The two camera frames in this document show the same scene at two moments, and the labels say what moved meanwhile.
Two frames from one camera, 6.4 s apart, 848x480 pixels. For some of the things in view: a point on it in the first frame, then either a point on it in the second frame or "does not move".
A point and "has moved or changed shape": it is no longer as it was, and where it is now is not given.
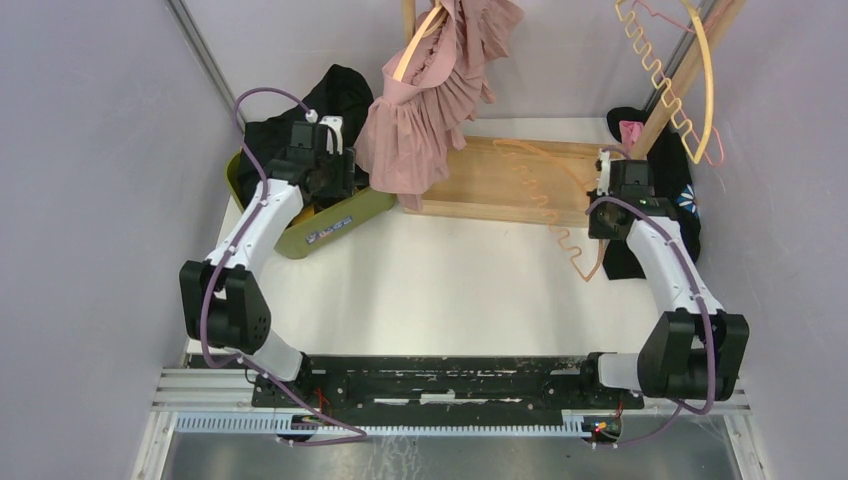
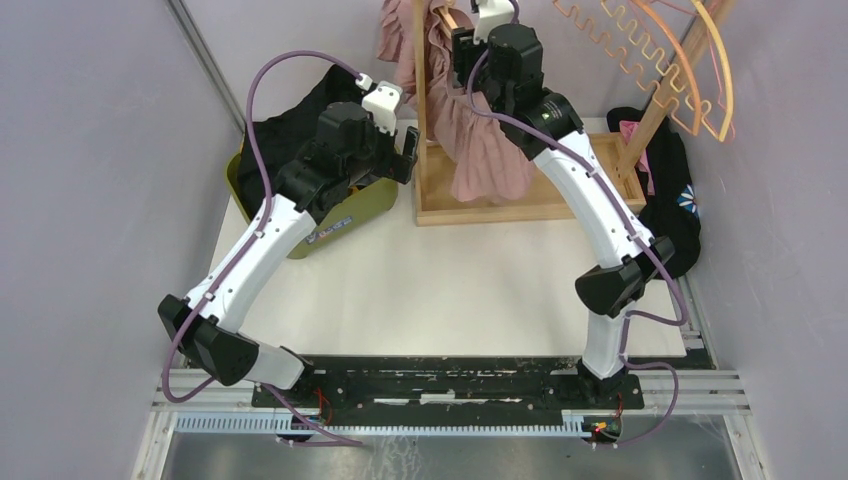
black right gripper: (597, 230) → (463, 54)
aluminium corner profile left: (201, 47) does not move
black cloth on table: (674, 186) does not move
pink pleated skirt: (412, 125) has moved or changed shape
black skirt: (340, 92) does not move
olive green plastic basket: (320, 225) does not move
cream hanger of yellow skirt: (664, 84) → (723, 136)
